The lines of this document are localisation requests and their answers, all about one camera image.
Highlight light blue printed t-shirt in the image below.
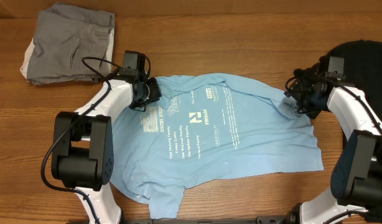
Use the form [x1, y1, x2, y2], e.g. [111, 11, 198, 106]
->
[111, 73, 324, 219]

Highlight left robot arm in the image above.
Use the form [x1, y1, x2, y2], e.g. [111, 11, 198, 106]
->
[40, 50, 162, 223]

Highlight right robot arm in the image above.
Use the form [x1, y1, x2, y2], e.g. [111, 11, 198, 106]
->
[278, 56, 382, 223]

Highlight black garment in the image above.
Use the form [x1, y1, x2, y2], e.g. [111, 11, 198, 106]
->
[315, 39, 382, 223]

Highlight folded grey shorts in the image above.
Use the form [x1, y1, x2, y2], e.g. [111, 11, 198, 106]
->
[20, 2, 115, 85]

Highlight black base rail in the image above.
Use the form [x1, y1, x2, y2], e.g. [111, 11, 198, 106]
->
[66, 215, 291, 224]

